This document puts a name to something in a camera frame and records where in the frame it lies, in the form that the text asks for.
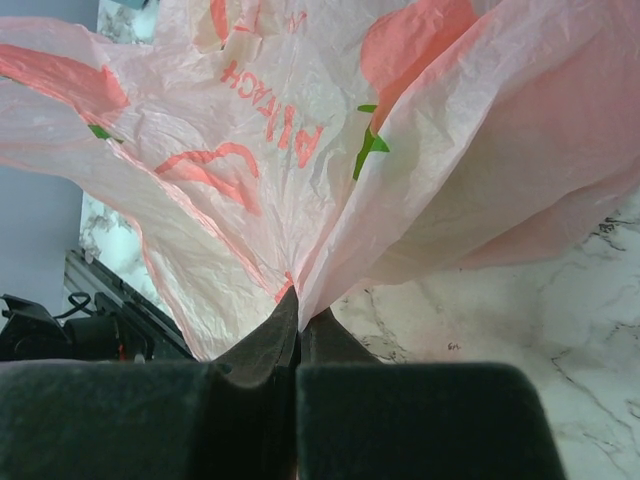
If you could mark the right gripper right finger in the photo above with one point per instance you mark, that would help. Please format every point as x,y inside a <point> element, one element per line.
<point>360,418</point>

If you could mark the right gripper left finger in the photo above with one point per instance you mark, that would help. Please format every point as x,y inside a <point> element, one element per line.
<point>230,418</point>

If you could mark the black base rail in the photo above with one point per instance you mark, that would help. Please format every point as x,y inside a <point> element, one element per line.
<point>103,319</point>

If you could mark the pink plastic bag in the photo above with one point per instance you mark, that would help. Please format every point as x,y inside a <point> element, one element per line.
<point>262,146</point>

